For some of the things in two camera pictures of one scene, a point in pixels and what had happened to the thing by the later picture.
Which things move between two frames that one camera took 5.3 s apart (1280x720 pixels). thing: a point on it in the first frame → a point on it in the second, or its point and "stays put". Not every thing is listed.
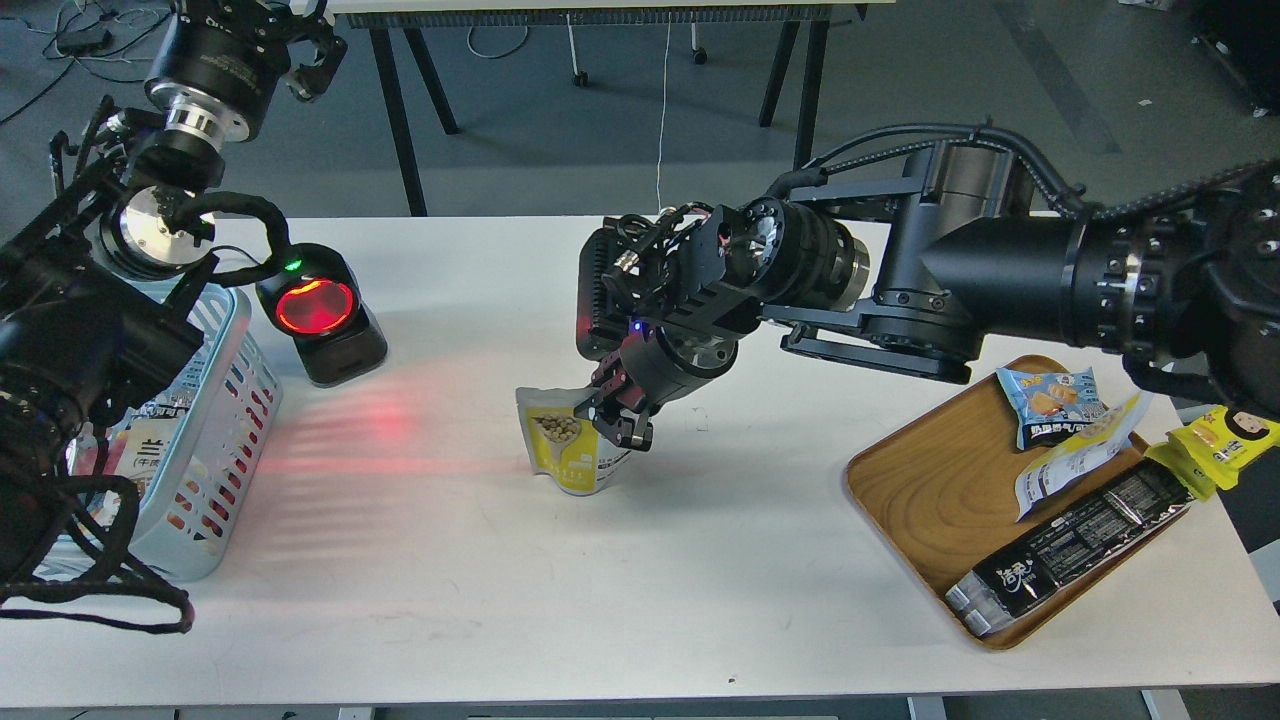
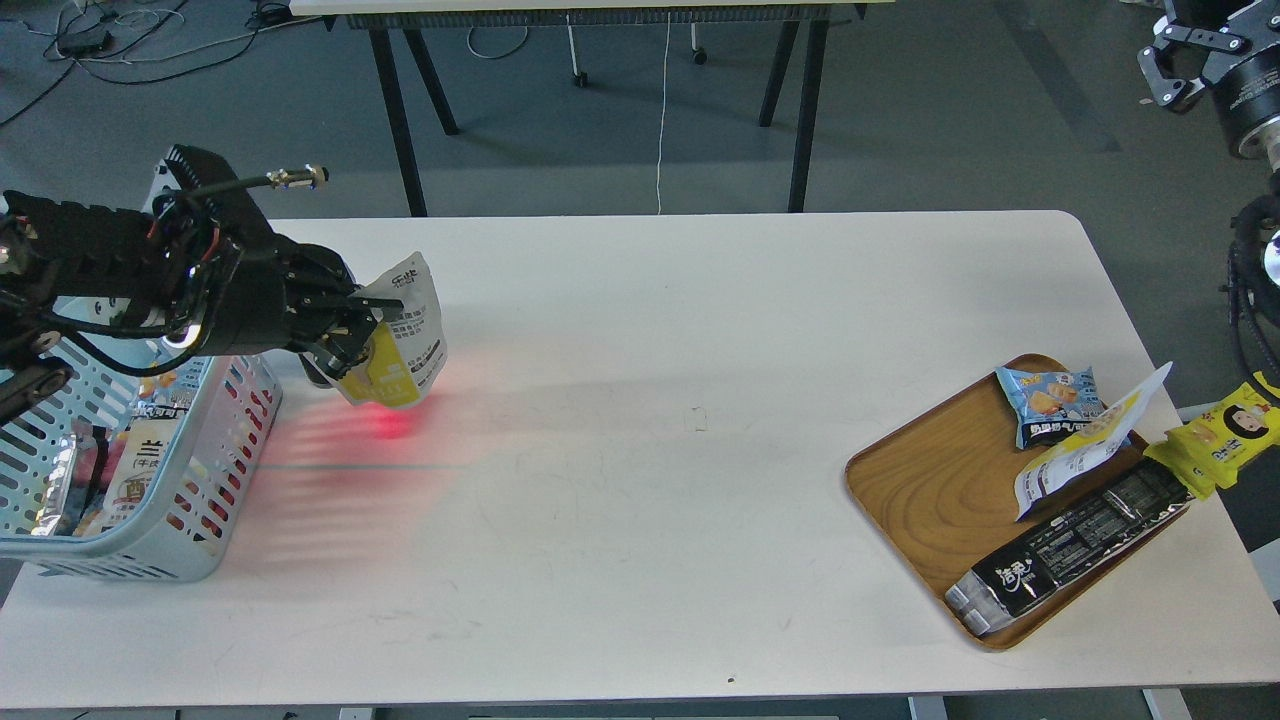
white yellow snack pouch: (1079, 459) stays put
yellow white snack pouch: (563, 445) → (410, 347)
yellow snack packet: (1208, 453) stays put
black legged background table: (380, 17) stays put
